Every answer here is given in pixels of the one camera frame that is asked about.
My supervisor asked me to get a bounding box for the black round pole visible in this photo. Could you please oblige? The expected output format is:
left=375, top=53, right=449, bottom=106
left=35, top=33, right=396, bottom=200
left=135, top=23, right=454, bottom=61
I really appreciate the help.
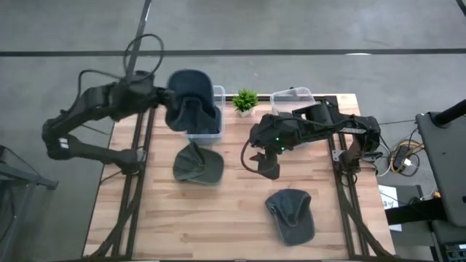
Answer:
left=433, top=98, right=466, bottom=127

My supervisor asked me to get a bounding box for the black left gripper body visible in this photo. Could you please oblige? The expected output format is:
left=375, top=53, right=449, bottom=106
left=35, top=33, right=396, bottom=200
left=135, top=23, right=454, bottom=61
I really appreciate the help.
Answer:
left=151, top=86, right=176, bottom=110

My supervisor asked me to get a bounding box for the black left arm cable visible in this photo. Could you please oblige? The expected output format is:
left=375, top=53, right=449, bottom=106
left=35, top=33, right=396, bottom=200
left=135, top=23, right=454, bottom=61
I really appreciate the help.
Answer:
left=77, top=33, right=165, bottom=106

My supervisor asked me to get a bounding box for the small green potted plant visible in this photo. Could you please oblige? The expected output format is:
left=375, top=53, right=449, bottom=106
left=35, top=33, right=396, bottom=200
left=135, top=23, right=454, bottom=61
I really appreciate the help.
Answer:
left=232, top=88, right=259, bottom=118

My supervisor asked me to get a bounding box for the white paper sheet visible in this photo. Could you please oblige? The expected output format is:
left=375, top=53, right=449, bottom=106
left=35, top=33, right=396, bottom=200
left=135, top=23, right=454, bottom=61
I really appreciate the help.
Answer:
left=377, top=184, right=403, bottom=232

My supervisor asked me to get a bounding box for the dark grey cap hat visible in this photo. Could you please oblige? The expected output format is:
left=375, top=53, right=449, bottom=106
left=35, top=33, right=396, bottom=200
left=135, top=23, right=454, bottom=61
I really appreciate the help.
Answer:
left=264, top=188, right=316, bottom=247

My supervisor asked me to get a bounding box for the blue cap hat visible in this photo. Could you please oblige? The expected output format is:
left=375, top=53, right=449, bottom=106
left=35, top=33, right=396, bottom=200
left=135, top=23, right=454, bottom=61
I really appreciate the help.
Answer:
left=165, top=68, right=223, bottom=135

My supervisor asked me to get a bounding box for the black flat bar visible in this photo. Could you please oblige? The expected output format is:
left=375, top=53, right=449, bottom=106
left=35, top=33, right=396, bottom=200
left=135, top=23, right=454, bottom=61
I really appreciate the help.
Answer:
left=384, top=198, right=449, bottom=226

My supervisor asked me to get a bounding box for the grey metal cart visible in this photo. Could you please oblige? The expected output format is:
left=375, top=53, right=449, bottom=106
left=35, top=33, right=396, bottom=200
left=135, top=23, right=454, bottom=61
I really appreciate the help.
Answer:
left=0, top=144, right=59, bottom=262

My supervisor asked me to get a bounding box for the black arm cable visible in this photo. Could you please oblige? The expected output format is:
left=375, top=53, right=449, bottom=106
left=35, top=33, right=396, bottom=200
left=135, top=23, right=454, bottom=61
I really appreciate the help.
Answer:
left=77, top=33, right=165, bottom=106
left=240, top=139, right=266, bottom=175

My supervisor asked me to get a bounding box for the yellow cable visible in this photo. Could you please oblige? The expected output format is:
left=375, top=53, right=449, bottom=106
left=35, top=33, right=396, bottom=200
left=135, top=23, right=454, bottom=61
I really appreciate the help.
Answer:
left=388, top=140, right=425, bottom=174

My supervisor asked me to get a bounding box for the black aluminium table frame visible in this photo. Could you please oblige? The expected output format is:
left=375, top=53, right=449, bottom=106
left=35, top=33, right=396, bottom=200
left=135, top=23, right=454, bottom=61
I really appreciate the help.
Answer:
left=85, top=95, right=392, bottom=261

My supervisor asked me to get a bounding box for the black power adapter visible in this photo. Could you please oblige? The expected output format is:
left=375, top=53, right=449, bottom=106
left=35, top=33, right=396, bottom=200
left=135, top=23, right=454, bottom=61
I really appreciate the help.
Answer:
left=392, top=145, right=411, bottom=172

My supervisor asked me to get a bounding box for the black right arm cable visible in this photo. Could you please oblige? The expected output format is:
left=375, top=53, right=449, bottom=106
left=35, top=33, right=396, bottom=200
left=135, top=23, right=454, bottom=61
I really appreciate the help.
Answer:
left=240, top=139, right=266, bottom=175

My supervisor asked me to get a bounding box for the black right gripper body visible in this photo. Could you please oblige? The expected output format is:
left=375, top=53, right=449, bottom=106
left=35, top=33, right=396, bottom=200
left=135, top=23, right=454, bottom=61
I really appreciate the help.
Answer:
left=249, top=114, right=305, bottom=156

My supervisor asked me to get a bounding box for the clear plastic bin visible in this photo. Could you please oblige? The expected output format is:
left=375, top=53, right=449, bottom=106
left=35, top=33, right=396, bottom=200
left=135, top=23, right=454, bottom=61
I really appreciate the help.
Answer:
left=183, top=84, right=226, bottom=146
left=269, top=86, right=317, bottom=116

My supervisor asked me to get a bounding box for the green cap hat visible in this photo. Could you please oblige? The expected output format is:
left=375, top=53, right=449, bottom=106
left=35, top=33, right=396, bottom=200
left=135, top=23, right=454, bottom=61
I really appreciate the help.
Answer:
left=172, top=140, right=225, bottom=186

